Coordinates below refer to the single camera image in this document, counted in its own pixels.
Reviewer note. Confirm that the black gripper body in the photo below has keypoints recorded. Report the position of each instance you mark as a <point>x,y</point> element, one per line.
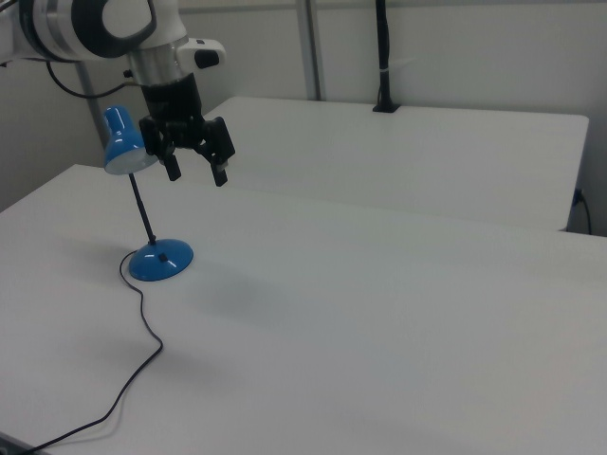
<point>173,104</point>

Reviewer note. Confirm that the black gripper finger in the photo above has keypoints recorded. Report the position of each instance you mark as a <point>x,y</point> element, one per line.
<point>220,173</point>
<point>171,168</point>

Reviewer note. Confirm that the blue gooseneck desk lamp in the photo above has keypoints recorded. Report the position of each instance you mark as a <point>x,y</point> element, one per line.
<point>161,260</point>

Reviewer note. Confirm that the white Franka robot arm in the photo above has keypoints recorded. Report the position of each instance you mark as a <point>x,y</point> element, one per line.
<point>61,28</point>

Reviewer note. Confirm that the grey metal partition post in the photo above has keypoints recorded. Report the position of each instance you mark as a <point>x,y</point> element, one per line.
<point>313,47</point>
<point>87,109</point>

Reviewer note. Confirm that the black clamped camera pole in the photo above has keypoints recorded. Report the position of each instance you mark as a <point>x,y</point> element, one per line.
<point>385,57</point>

